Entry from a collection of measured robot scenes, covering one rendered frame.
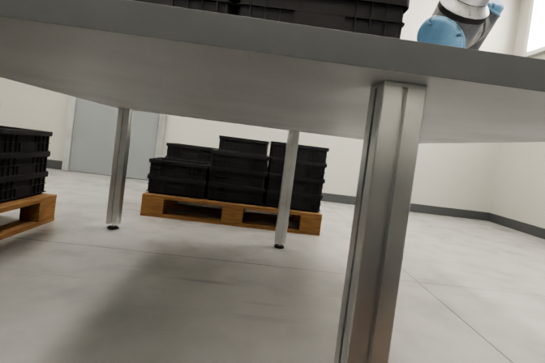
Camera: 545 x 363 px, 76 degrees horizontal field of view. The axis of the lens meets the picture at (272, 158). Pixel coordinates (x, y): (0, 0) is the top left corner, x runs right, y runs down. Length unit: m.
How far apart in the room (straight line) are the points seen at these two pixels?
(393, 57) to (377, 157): 0.13
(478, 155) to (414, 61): 4.39
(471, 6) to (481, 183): 4.02
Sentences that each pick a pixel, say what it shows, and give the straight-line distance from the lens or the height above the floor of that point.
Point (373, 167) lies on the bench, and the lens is 0.50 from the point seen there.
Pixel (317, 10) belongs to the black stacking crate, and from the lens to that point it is 0.88.
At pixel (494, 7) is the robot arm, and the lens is 1.11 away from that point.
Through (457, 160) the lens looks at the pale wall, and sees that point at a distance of 4.72.
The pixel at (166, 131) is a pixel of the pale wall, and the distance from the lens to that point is 4.20.
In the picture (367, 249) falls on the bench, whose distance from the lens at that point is 0.51.
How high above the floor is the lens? 0.55
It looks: 2 degrees down
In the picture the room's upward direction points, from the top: 7 degrees clockwise
